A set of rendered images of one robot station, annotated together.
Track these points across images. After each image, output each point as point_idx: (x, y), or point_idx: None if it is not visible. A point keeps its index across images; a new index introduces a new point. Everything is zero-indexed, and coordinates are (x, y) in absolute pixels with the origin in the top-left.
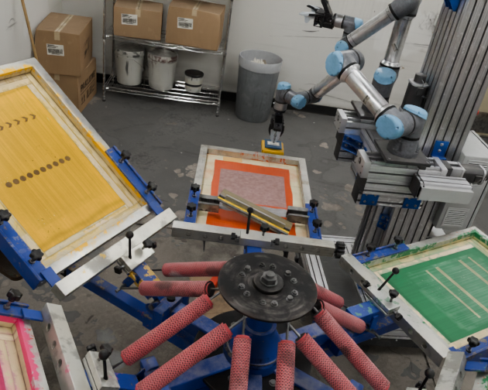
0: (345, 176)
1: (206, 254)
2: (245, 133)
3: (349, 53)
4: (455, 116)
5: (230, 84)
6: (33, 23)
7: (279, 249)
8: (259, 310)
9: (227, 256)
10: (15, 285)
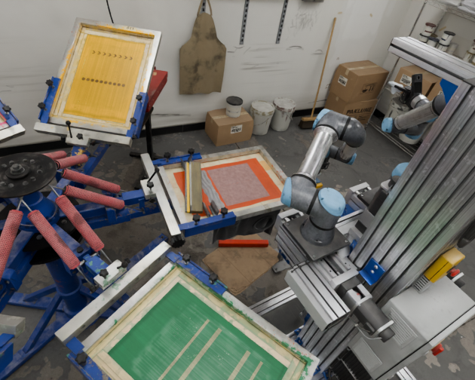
0: (470, 290)
1: (272, 231)
2: None
3: (337, 117)
4: (398, 247)
5: None
6: (343, 60)
7: (159, 209)
8: None
9: None
10: None
